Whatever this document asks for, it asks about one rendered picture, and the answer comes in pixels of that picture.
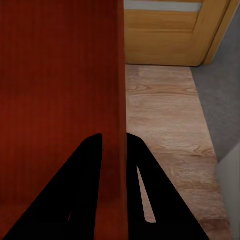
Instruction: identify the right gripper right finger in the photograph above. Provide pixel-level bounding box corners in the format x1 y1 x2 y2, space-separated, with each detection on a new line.
126 133 210 240

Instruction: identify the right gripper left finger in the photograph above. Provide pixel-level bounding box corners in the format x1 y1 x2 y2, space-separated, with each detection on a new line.
2 133 103 240

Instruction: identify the storage box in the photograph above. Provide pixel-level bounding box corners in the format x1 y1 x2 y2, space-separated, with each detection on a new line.
0 0 129 240

